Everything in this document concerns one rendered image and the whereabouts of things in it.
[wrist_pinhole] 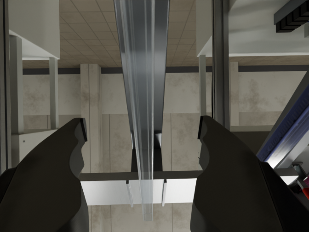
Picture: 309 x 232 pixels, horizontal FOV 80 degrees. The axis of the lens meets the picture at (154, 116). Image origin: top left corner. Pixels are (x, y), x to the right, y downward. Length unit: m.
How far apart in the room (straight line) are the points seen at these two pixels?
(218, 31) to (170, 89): 3.06
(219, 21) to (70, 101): 3.53
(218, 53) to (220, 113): 0.18
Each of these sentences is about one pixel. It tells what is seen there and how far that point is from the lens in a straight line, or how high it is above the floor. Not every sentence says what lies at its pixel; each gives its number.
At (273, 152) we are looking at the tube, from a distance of 0.18.
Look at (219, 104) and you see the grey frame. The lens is 0.61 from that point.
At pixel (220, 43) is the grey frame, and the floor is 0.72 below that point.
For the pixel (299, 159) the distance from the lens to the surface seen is 0.46.
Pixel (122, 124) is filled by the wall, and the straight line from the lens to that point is 3.68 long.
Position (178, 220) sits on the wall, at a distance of 4.21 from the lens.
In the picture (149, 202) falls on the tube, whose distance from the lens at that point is 0.24.
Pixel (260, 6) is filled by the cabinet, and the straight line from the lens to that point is 0.70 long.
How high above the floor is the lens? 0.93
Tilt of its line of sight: level
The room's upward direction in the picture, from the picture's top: 179 degrees clockwise
